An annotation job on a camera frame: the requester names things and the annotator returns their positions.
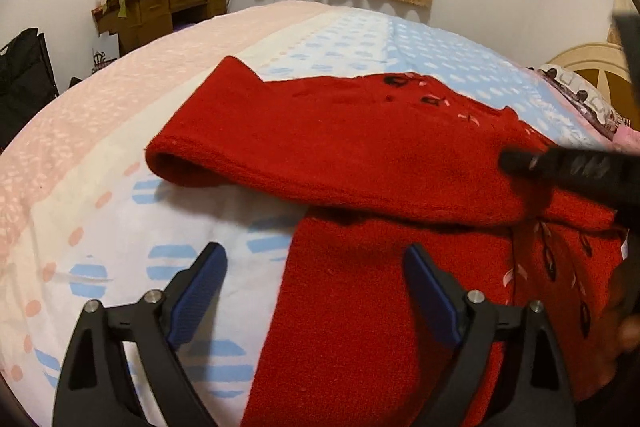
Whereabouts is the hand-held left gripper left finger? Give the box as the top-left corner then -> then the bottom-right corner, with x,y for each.
52,242 -> 229,427

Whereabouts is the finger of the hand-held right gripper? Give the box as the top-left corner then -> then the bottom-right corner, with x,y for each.
612,11 -> 640,88
499,146 -> 640,224

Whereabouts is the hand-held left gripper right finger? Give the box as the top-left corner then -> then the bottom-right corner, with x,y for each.
403,244 -> 577,427

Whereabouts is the red knitted sweater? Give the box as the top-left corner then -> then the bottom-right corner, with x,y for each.
145,55 -> 632,427

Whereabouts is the cream wooden headboard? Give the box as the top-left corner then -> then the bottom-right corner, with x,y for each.
545,41 -> 640,128

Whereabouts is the pink cloth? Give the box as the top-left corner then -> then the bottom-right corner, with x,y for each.
611,126 -> 640,154

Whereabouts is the patterned pillow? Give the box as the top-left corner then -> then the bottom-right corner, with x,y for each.
536,64 -> 634,138

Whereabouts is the pastel dotted bed sheet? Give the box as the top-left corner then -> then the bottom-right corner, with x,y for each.
0,2 -> 640,427

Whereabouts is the small dark metal rack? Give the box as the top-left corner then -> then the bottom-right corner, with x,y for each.
89,49 -> 112,74

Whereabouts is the black folding chair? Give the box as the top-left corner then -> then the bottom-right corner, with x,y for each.
0,27 -> 62,144

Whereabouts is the brown wooden desk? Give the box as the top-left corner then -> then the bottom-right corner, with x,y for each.
91,0 -> 231,56

